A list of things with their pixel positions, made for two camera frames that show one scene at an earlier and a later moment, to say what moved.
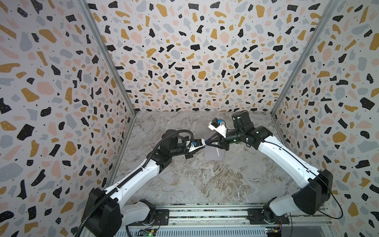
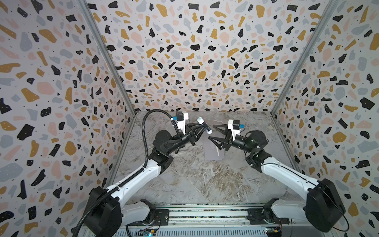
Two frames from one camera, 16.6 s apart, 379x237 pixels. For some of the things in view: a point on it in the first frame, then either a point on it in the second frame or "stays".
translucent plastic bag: (211, 153) stays
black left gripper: (189, 154) to (190, 137)
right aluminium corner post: (332, 6) stays
